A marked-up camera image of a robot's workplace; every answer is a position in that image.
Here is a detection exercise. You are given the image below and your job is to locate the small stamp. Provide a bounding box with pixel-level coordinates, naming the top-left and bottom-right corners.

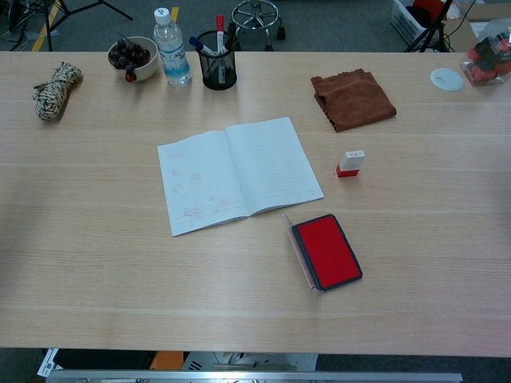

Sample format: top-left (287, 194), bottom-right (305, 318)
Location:
top-left (335, 149), bottom-right (366, 178)

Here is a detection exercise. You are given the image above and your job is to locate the white robot base chassis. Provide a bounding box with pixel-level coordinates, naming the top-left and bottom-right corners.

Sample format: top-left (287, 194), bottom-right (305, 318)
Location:
top-left (181, 350), bottom-right (319, 373)

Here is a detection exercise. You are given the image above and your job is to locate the open lined notebook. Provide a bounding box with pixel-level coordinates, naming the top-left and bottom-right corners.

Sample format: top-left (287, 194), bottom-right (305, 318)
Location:
top-left (156, 116), bottom-right (325, 238)

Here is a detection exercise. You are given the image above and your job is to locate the red ink pad case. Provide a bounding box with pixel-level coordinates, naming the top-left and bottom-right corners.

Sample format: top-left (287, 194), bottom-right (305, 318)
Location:
top-left (281, 213), bottom-right (363, 294)

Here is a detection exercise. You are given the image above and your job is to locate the black mesh pen holder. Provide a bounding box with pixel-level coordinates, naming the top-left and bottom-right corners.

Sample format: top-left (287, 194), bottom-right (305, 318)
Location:
top-left (197, 30), bottom-right (238, 90)

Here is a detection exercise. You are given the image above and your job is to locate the brown folded microfibre cloth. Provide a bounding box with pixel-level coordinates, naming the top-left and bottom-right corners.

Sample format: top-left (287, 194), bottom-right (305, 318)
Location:
top-left (311, 69), bottom-right (398, 133)

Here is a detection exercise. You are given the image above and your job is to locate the clear plastic water bottle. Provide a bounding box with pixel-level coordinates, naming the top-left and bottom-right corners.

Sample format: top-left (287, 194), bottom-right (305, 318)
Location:
top-left (153, 7), bottom-right (192, 88)

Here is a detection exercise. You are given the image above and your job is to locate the blue capped white marker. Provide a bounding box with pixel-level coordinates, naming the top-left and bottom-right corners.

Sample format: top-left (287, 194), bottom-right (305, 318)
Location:
top-left (188, 37), bottom-right (219, 56)

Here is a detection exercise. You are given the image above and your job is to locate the chrome stool base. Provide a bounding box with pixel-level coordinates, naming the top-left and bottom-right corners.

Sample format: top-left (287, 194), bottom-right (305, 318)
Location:
top-left (231, 0), bottom-right (287, 52)

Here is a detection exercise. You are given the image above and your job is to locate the cream ceramic bowl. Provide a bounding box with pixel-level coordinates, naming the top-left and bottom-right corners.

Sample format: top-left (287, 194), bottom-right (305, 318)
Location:
top-left (107, 36), bottom-right (159, 82)

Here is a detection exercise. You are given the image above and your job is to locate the red capped white marker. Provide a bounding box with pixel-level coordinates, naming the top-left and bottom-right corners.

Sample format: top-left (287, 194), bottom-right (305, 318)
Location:
top-left (215, 14), bottom-right (226, 55)

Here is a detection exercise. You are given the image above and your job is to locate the dark grape bunch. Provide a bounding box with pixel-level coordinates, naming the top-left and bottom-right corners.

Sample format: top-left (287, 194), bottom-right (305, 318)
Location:
top-left (111, 37), bottom-right (152, 83)

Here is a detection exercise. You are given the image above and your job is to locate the orange box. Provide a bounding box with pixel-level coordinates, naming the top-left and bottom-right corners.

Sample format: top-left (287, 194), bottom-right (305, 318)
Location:
top-left (153, 350), bottom-right (185, 371)

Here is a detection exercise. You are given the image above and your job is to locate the white plastic basket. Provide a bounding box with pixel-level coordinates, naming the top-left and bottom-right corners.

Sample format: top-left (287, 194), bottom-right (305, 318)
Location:
top-left (390, 0), bottom-right (436, 42)

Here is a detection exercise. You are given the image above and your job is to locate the black tripod stand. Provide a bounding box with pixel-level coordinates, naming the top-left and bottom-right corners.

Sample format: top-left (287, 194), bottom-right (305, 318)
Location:
top-left (403, 0), bottom-right (456, 53)
top-left (39, 0), bottom-right (134, 52)

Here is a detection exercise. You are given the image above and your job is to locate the brown cardboard box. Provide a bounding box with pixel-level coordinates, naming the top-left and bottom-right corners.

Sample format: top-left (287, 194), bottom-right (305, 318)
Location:
top-left (442, 6), bottom-right (511, 53)

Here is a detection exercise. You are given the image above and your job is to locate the clear box with red toys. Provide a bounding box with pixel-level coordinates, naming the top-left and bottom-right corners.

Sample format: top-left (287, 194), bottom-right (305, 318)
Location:
top-left (458, 19), bottom-right (511, 88)

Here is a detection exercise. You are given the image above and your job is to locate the aluminium profile rail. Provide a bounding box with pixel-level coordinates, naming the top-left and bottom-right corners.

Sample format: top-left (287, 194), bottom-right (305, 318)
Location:
top-left (46, 370), bottom-right (464, 383)

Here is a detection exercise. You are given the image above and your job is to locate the round white cable grommet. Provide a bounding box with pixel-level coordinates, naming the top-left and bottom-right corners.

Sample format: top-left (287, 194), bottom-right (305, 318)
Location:
top-left (430, 67), bottom-right (465, 93)

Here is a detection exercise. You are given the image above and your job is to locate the beige black rope bundle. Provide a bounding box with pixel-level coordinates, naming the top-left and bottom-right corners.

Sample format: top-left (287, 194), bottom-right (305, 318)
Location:
top-left (32, 61), bottom-right (84, 123)

